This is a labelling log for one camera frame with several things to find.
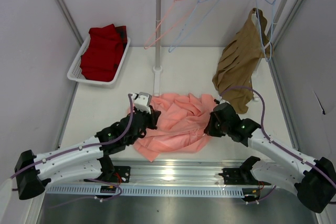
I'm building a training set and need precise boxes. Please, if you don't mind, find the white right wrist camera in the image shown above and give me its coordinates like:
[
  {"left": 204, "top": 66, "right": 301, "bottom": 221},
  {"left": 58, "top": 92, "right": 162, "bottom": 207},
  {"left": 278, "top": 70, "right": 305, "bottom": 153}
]
[{"left": 214, "top": 99, "right": 224, "bottom": 105}]

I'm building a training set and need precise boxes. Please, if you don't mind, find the perforated white cable duct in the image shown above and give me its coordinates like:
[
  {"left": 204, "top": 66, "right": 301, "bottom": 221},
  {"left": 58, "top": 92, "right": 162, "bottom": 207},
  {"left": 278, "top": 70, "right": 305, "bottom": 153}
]
[{"left": 47, "top": 184, "right": 255, "bottom": 198}]

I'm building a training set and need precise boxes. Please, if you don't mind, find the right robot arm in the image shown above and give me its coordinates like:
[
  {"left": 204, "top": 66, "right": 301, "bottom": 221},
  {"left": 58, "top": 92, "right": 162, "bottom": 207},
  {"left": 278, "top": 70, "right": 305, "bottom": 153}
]
[{"left": 204, "top": 103, "right": 335, "bottom": 214}]

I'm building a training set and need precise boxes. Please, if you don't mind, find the red skirt in basket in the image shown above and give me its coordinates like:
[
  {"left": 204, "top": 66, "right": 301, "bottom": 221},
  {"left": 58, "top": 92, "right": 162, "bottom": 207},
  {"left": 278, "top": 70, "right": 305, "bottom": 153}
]
[{"left": 80, "top": 24, "right": 127, "bottom": 82}]

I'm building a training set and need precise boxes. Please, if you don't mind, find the dark plaid skirt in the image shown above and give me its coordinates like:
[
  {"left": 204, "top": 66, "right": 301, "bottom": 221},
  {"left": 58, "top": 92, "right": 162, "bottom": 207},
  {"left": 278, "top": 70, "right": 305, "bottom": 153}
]
[{"left": 115, "top": 26, "right": 128, "bottom": 44}]

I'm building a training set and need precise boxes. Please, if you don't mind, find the white plastic laundry basket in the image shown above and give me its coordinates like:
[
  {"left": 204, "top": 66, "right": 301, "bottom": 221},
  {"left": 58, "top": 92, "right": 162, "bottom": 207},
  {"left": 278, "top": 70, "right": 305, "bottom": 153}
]
[{"left": 67, "top": 36, "right": 131, "bottom": 86}]

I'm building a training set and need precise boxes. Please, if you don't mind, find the pink wire hanger left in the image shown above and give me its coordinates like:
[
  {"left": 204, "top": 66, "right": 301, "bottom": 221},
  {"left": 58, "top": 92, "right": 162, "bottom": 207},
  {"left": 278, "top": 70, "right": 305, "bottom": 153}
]
[{"left": 143, "top": 0, "right": 199, "bottom": 50}]

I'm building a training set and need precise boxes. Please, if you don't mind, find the brown pleated skirt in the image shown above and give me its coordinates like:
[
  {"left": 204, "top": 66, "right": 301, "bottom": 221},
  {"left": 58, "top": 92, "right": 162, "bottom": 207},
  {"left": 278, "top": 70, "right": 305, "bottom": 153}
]
[{"left": 212, "top": 8, "right": 274, "bottom": 114}]

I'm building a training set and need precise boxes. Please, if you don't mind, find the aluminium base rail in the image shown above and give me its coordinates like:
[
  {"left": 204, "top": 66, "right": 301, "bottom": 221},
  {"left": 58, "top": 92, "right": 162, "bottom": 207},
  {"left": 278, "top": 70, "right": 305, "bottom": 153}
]
[{"left": 112, "top": 158, "right": 243, "bottom": 187}]

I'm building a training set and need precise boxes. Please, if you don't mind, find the pink pleated skirt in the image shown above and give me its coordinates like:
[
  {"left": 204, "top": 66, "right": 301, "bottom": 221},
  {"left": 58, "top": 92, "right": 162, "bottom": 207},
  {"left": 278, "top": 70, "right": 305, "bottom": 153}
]
[{"left": 133, "top": 93, "right": 216, "bottom": 162}]

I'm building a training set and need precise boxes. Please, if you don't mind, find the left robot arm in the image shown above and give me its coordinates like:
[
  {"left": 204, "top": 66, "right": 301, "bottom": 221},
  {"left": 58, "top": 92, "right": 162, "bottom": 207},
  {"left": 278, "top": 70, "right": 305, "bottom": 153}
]
[{"left": 13, "top": 108, "right": 161, "bottom": 200}]

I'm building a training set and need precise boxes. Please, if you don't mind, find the blue wire hanger holding skirt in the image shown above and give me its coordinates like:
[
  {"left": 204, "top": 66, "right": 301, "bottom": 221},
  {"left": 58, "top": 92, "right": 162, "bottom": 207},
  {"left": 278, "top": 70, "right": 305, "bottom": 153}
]
[{"left": 255, "top": 0, "right": 288, "bottom": 62}]

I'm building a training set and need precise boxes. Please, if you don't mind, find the blue wire hanger middle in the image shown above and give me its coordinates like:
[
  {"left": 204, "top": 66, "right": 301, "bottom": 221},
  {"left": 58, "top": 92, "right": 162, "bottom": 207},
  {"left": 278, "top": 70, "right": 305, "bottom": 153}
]
[{"left": 168, "top": 0, "right": 220, "bottom": 53}]

